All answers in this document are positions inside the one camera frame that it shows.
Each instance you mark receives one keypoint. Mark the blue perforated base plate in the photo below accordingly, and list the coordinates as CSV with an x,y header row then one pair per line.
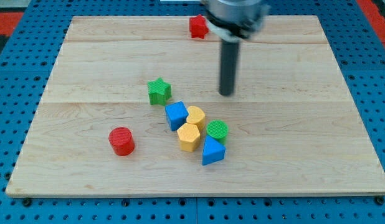
x,y
28,57

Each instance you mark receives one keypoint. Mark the wooden board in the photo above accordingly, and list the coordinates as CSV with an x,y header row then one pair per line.
x,y
293,127

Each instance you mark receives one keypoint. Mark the red star block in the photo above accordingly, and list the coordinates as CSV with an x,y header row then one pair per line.
x,y
198,27

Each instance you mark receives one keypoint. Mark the yellow heart block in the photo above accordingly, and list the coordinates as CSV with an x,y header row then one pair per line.
x,y
196,116

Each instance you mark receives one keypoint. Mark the blue cube block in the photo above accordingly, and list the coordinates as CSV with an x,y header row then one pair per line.
x,y
176,115

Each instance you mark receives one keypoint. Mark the blue triangle block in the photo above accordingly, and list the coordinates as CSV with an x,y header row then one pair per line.
x,y
213,151

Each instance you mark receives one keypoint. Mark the green cylinder block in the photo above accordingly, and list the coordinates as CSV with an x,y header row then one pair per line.
x,y
218,130

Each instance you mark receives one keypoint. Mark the yellow hexagon block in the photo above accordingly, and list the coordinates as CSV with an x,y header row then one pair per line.
x,y
189,137

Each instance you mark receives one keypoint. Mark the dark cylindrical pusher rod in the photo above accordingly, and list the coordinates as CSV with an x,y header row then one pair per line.
x,y
228,67

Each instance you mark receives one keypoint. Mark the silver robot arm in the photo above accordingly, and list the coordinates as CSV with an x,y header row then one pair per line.
x,y
233,21

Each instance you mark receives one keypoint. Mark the red cylinder block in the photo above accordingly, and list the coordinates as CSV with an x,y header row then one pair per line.
x,y
121,141

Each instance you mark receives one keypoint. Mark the green star block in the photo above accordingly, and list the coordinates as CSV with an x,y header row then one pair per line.
x,y
159,92

